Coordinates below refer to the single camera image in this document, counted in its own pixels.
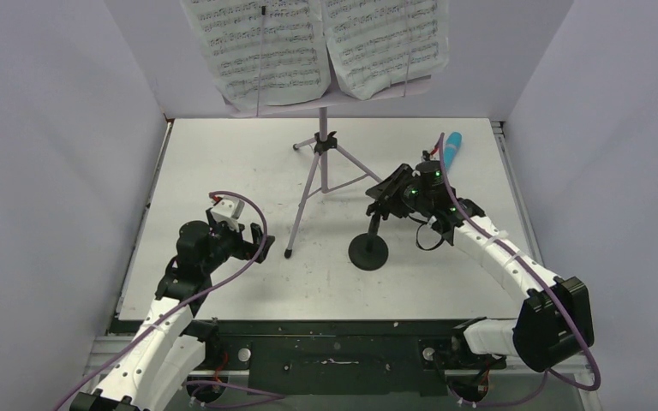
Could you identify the lilac perforated music stand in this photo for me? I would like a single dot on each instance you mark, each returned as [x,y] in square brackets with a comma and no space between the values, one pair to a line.
[324,141]

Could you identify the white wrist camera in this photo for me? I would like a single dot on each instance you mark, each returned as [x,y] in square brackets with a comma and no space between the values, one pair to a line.
[226,201]
[430,156]

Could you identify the blue toy microphone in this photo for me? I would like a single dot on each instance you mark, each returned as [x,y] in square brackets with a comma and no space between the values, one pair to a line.
[451,146]

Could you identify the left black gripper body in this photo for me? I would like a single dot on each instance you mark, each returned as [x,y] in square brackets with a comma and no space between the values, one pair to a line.
[229,242]

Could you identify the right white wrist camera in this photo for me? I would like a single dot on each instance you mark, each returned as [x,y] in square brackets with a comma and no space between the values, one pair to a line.
[430,156]

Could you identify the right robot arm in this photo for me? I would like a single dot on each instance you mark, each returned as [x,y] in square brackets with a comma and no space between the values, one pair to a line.
[554,321]

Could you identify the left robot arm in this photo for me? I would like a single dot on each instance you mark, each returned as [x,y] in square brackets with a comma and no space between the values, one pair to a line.
[170,343]

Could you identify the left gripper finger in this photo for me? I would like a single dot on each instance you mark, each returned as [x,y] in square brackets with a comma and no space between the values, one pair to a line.
[230,216]
[261,243]

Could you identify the sheet music page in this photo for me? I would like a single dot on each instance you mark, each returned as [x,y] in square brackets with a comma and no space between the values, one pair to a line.
[377,44]
[262,53]

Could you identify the black microphone desk stand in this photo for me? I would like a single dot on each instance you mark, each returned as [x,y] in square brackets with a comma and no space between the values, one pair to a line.
[368,251]

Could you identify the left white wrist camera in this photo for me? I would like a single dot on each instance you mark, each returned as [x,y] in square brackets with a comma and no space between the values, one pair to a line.
[226,201]

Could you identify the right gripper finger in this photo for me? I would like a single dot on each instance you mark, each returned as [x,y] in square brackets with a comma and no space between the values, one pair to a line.
[396,182]
[386,207]

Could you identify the aluminium rail frame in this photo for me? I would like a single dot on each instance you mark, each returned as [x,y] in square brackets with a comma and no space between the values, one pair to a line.
[576,367]

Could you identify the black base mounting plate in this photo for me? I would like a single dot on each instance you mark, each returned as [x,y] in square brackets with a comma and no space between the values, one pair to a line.
[354,357]

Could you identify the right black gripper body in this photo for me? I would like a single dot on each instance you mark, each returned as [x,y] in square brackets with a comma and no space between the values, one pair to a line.
[391,189]

